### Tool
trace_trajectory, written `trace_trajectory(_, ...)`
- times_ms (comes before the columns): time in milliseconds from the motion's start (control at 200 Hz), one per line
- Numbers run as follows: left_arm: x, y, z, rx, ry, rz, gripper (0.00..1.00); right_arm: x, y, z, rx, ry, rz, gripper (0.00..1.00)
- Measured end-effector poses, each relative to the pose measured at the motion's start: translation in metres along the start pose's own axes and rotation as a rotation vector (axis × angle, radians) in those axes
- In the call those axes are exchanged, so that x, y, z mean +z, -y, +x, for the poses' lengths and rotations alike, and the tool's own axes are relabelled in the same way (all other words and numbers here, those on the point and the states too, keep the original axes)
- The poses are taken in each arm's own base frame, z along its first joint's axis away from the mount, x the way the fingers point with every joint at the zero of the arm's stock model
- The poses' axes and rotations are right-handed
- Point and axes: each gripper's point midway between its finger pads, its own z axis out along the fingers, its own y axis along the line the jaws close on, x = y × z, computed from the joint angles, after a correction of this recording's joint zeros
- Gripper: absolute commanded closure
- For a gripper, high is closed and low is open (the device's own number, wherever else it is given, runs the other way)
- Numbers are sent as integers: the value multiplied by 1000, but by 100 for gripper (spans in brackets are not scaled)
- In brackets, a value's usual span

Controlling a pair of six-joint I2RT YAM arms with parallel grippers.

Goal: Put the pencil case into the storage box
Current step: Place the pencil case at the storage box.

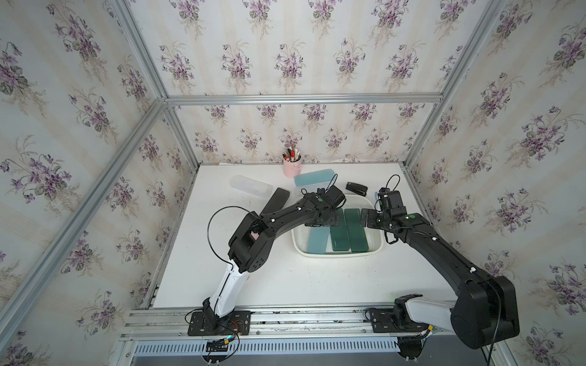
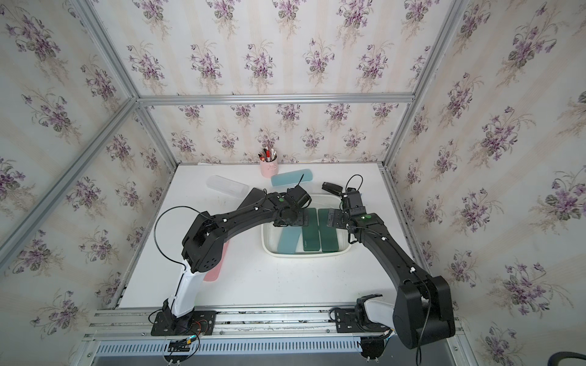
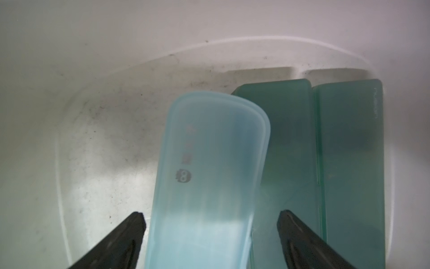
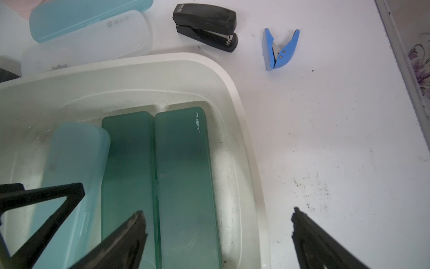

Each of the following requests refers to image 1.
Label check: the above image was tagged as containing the light blue pencil case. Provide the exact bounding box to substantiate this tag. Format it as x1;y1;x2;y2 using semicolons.
307;227;330;255

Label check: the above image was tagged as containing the pink pen cup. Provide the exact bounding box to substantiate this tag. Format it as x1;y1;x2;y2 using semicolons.
282;148;302;178

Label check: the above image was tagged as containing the clear frosted pencil case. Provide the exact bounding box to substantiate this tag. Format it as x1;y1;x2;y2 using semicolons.
229;175;273;198

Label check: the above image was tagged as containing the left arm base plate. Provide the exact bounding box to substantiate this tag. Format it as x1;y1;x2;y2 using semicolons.
185;310;252;336

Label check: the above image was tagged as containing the aluminium rail base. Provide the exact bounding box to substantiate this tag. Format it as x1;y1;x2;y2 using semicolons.
114;303;509;358

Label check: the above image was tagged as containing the black stapler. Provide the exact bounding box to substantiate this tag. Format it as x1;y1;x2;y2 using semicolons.
346;182;368;197

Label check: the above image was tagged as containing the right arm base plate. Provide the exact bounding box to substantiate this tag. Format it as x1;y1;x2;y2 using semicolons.
365;308;429;333

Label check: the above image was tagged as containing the black pencil case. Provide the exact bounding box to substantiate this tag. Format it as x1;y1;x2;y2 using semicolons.
261;188;291;215

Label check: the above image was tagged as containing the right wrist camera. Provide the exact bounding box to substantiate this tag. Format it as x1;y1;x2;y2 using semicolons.
377;188;407;216

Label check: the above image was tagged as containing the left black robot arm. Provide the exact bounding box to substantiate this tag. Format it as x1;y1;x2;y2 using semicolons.
202;185;346;323

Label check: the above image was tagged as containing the teal pencil case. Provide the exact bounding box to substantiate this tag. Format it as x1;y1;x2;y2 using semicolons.
294;169;336;187

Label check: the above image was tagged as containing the white plastic storage box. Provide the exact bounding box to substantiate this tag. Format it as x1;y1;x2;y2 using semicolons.
291;195;382;259

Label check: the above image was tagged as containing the dark green pencil case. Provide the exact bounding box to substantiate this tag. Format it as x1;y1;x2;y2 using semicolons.
344;208;369;253
330;208;350;253

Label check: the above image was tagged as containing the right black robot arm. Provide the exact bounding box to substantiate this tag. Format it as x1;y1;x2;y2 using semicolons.
360;209;520;349

